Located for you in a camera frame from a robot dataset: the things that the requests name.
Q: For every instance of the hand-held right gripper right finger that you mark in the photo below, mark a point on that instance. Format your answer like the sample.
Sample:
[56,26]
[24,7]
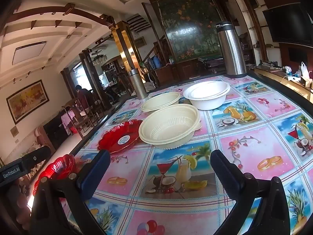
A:
[227,173]

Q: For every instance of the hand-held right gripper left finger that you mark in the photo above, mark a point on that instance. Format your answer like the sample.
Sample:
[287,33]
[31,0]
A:
[91,176]

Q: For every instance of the small red plate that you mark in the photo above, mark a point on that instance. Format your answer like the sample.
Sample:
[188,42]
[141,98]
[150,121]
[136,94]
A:
[60,167]

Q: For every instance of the large red plate with sticker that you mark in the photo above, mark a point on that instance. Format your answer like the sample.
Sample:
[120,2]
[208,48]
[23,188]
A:
[115,137]

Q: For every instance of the cream ribbed bowl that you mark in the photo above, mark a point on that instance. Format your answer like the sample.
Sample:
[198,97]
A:
[168,127]

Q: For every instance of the white bowl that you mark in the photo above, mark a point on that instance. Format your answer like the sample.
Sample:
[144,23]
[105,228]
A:
[207,98]

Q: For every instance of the cream shallow plate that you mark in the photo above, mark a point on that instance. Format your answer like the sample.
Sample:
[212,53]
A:
[160,101]

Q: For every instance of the person's left hand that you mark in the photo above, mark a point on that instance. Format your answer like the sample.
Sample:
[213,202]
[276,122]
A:
[20,203]

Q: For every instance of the printed tablecloth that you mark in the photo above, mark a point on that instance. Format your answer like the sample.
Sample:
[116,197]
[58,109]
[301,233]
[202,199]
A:
[244,146]

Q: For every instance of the pink sofa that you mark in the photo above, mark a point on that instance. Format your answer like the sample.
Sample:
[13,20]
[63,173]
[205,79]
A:
[44,139]

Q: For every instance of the wooden dining chair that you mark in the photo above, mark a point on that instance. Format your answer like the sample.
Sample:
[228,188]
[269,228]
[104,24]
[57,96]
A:
[79,117]

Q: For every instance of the large framed painting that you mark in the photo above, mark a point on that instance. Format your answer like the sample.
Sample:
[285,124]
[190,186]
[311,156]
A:
[27,101]

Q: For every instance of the small steel thermos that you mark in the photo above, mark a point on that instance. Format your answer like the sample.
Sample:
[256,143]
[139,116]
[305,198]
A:
[138,84]

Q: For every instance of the wooden cabinet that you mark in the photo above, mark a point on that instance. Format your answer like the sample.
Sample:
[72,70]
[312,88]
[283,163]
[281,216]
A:
[176,71]

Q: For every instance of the ceiling light panel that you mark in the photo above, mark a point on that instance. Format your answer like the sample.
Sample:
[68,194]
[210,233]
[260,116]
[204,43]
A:
[29,53]

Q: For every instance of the chandelier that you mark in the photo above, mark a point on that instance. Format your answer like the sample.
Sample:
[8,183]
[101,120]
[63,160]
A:
[99,58]

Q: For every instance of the large steel thermos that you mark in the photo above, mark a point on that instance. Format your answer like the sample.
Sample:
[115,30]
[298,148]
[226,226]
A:
[231,51]

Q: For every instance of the white plastic bag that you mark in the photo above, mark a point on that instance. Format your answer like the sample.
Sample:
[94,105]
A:
[304,71]

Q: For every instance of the golden pillar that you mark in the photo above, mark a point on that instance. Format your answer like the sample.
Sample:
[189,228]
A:
[123,51]

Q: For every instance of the small framed picture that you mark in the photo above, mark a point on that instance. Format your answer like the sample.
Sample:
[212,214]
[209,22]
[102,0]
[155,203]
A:
[139,42]

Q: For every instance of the floral glass screen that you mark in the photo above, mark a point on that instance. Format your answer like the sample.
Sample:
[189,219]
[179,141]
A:
[185,27]

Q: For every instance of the black television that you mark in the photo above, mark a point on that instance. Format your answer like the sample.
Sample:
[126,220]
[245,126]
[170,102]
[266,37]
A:
[288,24]

